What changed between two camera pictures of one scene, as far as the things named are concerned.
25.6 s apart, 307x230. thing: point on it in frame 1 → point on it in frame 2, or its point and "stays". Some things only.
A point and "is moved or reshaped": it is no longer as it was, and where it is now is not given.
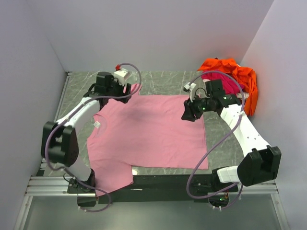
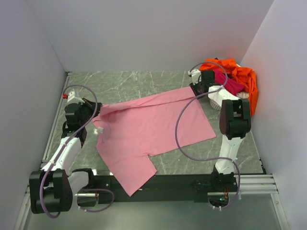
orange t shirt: x=247 y=76 stays
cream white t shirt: x=245 y=95 stays
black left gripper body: x=116 y=87 → x=87 y=110
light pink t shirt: x=145 y=131 is moved or reshaped
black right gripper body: x=204 y=105 → x=196 y=88
